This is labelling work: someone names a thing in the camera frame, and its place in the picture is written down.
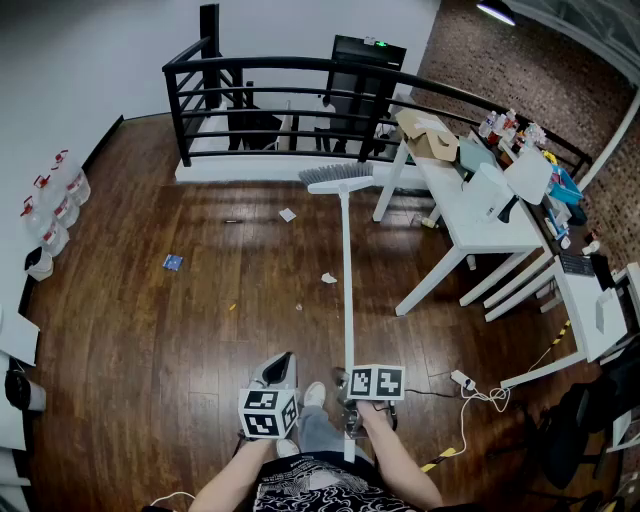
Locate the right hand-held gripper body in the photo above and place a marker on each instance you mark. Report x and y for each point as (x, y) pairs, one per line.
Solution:
(375, 382)

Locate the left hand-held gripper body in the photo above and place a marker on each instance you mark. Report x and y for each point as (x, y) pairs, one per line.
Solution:
(265, 415)

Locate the white broom with grey bristles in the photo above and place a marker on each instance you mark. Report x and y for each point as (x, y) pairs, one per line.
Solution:
(348, 275)

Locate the white paper scrap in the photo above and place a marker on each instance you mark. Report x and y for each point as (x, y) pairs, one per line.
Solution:
(287, 215)

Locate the blue packet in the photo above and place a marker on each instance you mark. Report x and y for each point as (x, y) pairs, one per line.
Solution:
(173, 262)

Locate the person's right forearm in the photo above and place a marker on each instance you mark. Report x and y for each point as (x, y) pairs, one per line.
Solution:
(395, 460)

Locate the person's left forearm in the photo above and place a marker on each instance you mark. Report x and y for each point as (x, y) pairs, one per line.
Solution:
(235, 475)

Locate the person's white shoe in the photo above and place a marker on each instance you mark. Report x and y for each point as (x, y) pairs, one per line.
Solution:
(287, 446)
(315, 394)

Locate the person's blue jeans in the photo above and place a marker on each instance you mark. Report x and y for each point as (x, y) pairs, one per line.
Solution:
(320, 430)

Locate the person's black printed shirt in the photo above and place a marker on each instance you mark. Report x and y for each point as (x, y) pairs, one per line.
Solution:
(320, 485)

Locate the yellow black tape strip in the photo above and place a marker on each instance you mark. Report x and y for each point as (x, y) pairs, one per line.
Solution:
(560, 332)
(437, 459)

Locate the long white table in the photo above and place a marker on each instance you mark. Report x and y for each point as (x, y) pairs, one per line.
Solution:
(475, 220)

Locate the black office chair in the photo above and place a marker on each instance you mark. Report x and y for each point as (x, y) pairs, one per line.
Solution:
(575, 430)

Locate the small white desk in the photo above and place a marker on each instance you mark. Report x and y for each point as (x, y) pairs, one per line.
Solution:
(580, 300)

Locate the black keyboard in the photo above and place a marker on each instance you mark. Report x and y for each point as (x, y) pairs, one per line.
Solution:
(576, 264)

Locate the white bin with black liner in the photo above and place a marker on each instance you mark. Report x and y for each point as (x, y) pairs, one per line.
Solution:
(22, 392)
(40, 265)

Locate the grey flat monitor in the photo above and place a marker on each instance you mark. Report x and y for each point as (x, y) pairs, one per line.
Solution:
(475, 155)

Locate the brown cardboard box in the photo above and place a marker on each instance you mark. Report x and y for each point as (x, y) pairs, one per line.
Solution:
(425, 135)

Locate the white side table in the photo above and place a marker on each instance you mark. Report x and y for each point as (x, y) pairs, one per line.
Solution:
(10, 450)

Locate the white lampshade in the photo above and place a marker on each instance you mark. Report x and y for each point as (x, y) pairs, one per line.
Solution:
(530, 175)

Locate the white storage box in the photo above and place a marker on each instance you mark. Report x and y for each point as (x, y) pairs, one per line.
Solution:
(17, 337)

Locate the blue plastic tray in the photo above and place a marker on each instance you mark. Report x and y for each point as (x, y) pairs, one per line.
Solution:
(565, 185)

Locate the clear water jug red cap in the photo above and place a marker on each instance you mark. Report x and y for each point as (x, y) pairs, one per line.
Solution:
(62, 205)
(75, 185)
(50, 235)

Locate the group of bottles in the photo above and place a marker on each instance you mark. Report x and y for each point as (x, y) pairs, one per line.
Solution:
(505, 127)

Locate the black cabinet with green light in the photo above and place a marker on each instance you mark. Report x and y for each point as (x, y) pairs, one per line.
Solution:
(367, 55)

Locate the black metal railing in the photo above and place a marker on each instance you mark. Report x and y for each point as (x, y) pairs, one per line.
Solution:
(250, 62)

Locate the ceiling lamp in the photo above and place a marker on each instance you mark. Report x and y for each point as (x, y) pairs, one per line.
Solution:
(496, 11)

